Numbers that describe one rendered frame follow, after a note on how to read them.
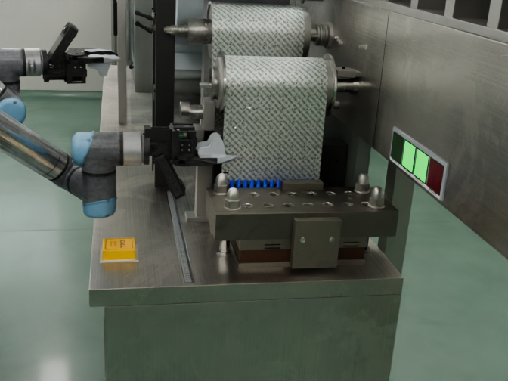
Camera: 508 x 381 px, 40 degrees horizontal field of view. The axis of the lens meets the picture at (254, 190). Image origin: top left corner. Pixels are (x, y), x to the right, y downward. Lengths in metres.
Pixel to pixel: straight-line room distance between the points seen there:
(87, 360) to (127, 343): 1.37
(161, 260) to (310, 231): 0.33
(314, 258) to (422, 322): 1.80
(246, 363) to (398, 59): 0.71
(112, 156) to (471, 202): 0.77
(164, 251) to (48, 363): 1.36
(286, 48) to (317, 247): 0.57
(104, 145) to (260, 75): 0.38
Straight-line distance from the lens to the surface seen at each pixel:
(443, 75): 1.28
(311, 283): 1.47
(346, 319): 1.54
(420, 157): 1.34
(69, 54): 2.00
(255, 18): 1.80
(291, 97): 1.59
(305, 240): 1.47
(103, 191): 1.57
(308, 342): 1.54
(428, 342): 3.12
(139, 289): 1.42
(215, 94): 1.59
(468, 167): 1.19
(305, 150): 1.63
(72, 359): 2.86
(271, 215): 1.45
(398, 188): 1.90
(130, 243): 1.55
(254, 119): 1.59
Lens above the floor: 1.56
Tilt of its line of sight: 20 degrees down
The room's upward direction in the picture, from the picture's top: 3 degrees clockwise
